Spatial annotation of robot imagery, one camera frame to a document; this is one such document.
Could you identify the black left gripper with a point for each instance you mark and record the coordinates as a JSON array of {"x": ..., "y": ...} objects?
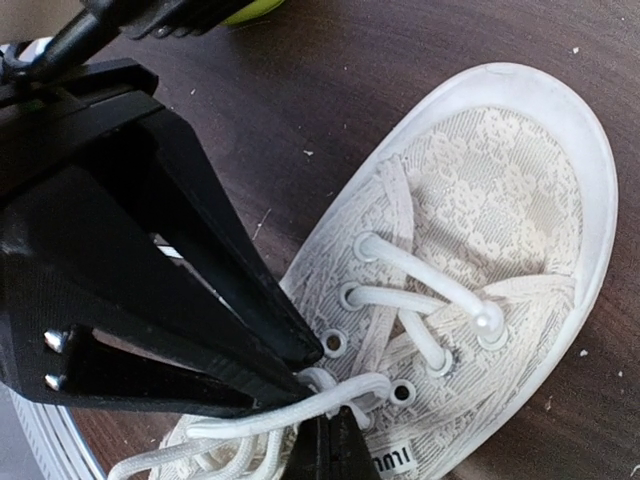
[{"x": 58, "y": 221}]

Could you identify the aluminium front rail base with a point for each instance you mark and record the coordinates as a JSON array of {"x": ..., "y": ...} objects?
[{"x": 60, "y": 450}]

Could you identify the white lace sneaker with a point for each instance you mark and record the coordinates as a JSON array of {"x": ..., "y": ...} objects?
[{"x": 445, "y": 282}]

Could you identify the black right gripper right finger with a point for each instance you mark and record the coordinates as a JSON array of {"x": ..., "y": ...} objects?
[{"x": 349, "y": 457}]

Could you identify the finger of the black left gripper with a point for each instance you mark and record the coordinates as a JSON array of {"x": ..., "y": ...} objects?
[
  {"x": 187, "y": 205},
  {"x": 169, "y": 345}
]

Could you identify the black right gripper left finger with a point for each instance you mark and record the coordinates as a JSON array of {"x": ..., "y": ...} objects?
[{"x": 311, "y": 456}]

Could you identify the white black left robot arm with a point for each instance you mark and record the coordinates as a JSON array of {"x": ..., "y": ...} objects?
[{"x": 95, "y": 26}]

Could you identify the green bowl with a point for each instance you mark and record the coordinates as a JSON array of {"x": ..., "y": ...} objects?
[{"x": 254, "y": 10}]

